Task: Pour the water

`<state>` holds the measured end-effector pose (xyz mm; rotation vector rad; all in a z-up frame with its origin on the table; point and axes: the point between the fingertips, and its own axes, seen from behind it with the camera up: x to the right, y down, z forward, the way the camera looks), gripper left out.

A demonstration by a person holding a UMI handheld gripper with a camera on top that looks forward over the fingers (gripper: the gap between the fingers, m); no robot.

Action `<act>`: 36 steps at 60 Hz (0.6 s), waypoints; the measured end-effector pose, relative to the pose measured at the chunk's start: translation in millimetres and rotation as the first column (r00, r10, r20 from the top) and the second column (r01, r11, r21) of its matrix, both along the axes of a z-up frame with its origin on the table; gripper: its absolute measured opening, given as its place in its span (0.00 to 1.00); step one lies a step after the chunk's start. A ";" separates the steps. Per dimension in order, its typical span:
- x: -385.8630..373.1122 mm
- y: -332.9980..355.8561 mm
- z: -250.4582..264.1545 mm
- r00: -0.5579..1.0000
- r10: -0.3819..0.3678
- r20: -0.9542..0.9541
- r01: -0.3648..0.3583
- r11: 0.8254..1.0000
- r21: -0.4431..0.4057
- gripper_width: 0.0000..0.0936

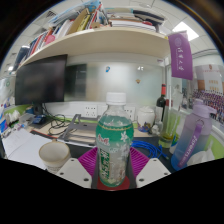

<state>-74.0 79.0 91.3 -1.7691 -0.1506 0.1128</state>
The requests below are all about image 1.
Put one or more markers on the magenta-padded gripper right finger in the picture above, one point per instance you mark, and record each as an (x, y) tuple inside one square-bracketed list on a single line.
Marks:
[(153, 171)]

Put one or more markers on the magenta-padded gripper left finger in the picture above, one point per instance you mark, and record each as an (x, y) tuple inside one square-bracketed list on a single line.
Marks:
[(75, 172)]

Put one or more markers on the green-labelled clear drink bottle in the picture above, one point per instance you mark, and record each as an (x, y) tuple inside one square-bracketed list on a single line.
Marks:
[(115, 140)]

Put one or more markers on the translucent purple water bottle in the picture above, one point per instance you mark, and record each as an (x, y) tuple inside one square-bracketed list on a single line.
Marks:
[(191, 133)]

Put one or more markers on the black desk mat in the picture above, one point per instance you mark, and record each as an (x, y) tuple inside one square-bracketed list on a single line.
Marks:
[(80, 150)]

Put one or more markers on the white patterned ceramic mug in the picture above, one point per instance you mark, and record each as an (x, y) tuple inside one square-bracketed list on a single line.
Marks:
[(55, 156)]

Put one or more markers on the flat round red coaster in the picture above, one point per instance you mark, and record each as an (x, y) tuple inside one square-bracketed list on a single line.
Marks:
[(127, 183)]

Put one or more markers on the grey metal laptop stand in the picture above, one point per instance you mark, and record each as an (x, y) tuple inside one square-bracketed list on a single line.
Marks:
[(75, 133)]

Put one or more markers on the green tinted drinking glass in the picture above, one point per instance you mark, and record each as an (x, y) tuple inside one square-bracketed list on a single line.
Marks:
[(168, 133)]

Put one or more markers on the crumpled white tissue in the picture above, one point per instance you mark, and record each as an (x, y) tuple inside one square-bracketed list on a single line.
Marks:
[(201, 158)]

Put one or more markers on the white paper sheet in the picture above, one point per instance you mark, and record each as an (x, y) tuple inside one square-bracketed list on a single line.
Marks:
[(28, 151), (15, 141)]

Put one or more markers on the white ceramic jar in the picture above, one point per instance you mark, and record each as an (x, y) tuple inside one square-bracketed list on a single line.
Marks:
[(146, 118)]

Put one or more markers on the small blue device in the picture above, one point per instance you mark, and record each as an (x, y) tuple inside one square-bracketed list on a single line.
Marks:
[(39, 119)]

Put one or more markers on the dark wine bottle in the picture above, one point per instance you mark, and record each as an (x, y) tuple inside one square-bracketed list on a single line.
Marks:
[(161, 106)]

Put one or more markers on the black computer monitor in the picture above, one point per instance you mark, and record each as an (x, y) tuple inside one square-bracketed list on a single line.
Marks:
[(40, 80)]

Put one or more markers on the large group photo poster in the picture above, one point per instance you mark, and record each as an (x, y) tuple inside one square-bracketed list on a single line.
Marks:
[(210, 90)]

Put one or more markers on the wooden shelf with books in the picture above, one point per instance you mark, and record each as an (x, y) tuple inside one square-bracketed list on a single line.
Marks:
[(100, 41)]

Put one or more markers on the white wall power socket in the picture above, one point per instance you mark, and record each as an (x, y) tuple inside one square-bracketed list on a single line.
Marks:
[(130, 113), (90, 111)]

